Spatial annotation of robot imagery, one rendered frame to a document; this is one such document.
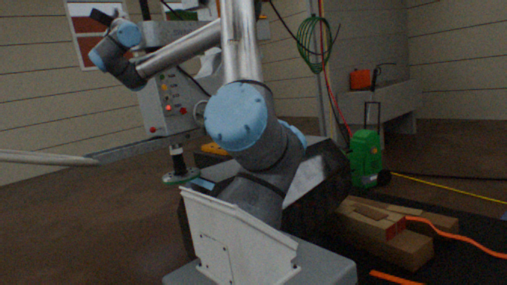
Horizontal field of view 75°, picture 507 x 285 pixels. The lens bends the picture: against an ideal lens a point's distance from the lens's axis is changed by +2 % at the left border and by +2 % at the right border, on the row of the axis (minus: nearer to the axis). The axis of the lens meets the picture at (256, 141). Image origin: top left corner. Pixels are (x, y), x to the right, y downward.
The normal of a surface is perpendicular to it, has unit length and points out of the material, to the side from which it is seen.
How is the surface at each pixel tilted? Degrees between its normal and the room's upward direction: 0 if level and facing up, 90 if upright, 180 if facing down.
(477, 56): 90
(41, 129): 90
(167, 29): 90
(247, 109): 52
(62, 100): 90
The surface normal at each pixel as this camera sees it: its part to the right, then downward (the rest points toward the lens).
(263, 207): 0.46, -0.44
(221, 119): -0.40, -0.40
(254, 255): 0.65, 0.07
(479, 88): -0.76, 0.25
